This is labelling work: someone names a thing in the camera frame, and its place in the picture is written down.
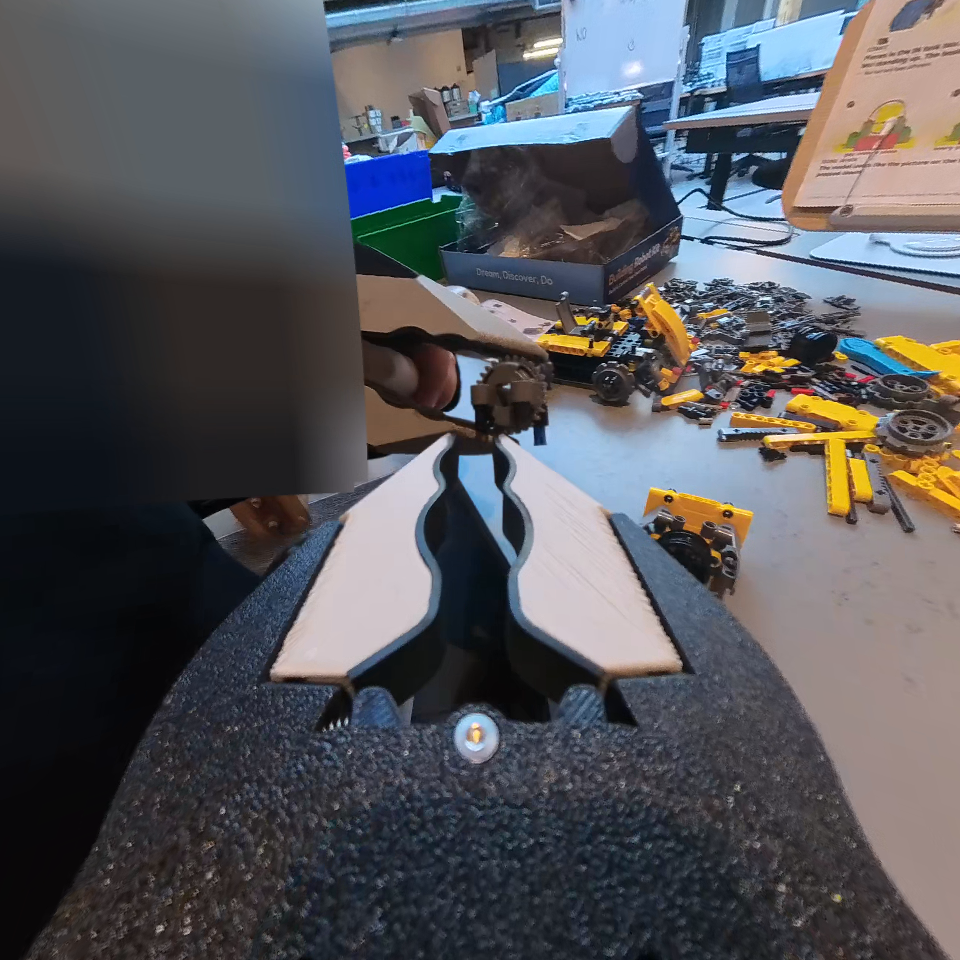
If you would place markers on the blue plastic bin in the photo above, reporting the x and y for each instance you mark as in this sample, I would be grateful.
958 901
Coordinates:
386 184

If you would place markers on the silver monitor stand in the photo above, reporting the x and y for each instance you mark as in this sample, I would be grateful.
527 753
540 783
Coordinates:
900 251

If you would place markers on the brown cardboard box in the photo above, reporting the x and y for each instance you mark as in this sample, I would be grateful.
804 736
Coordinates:
429 111

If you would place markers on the background office desk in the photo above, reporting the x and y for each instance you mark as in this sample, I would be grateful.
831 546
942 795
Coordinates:
750 112

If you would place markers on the silver ventilation duct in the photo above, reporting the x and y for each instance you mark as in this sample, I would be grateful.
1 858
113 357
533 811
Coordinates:
435 11

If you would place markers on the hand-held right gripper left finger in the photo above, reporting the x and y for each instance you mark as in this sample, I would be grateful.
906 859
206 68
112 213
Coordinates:
360 592

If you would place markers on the clear plastic bags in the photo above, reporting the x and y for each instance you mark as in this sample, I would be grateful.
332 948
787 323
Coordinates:
547 217

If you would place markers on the black office chair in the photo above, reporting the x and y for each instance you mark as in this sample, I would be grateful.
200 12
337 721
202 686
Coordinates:
744 71

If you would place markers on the yellow black toy vehicle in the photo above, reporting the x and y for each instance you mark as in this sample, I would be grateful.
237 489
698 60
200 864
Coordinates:
585 341

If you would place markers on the grey desk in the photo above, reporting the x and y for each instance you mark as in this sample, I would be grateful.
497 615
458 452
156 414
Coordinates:
847 675

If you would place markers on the large grey toy wheel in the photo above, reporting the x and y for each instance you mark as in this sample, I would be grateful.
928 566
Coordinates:
915 431

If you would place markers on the black round part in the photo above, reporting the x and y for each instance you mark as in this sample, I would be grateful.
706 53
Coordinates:
811 345

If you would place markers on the instruction sheet on stand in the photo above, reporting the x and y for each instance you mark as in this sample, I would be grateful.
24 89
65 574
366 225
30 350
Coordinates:
806 214

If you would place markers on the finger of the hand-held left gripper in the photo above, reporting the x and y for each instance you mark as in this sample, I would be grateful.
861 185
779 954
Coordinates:
394 429
420 304

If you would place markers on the green plastic bin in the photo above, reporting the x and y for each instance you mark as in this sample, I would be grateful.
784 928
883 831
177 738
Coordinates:
412 236

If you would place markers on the dark grey gear assembly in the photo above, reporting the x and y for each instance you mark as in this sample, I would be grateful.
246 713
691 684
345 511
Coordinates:
510 397

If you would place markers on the black axle rod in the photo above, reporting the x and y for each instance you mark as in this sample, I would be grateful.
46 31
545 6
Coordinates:
896 502

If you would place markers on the person's left hand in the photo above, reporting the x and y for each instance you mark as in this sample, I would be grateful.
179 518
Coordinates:
433 382

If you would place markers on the white paper sheet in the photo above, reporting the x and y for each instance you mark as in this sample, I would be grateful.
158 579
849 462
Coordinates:
517 315

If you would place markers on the white whiteboard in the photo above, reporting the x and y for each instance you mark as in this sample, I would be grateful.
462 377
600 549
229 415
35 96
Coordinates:
622 45

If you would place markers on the small grey toy wheel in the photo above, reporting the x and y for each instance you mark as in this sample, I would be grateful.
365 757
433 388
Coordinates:
902 388

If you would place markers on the pile of small black parts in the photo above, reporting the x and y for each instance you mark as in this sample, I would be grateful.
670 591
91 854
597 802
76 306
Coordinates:
750 315

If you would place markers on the pile of yellow beams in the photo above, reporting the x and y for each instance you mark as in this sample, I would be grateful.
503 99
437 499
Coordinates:
832 412

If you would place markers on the blue plastic piece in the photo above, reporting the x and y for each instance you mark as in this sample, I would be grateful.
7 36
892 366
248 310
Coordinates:
874 356

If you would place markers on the dark blue cardboard kit box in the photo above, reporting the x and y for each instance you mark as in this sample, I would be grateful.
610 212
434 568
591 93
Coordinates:
525 131

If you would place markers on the yellow grey brick sub-assembly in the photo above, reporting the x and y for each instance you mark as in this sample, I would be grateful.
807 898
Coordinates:
697 510

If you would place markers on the brown wooden piece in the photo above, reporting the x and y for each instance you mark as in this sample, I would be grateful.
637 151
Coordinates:
270 516

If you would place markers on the dark grey toothed rack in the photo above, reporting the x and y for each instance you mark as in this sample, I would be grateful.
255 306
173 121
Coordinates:
757 434

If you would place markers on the person's dark clothing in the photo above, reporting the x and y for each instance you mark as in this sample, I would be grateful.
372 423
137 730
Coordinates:
112 675

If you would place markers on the printed instruction sheet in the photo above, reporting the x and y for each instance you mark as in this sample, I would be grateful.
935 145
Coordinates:
885 97

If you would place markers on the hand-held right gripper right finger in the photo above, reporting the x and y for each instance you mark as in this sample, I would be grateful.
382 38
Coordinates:
592 577

